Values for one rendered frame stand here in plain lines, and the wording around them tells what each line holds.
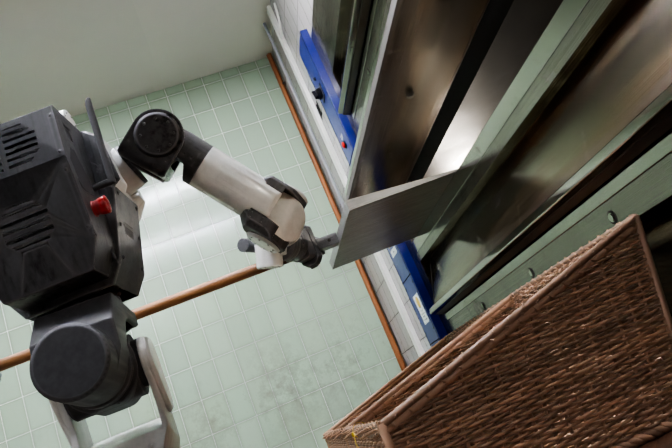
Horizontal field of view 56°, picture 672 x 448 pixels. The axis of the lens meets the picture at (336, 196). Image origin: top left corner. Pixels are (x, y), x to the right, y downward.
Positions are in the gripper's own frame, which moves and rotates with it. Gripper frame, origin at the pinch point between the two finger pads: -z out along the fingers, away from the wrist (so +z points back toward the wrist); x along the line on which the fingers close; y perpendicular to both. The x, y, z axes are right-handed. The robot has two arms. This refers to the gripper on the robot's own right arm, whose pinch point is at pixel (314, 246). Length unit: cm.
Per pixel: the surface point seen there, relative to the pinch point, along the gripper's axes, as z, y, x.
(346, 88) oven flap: -31, -18, 52
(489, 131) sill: 23, -59, -4
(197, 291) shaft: 19.8, 27.2, -0.7
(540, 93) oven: 42, -72, -8
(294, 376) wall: -95, 80, -20
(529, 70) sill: 42, -72, -4
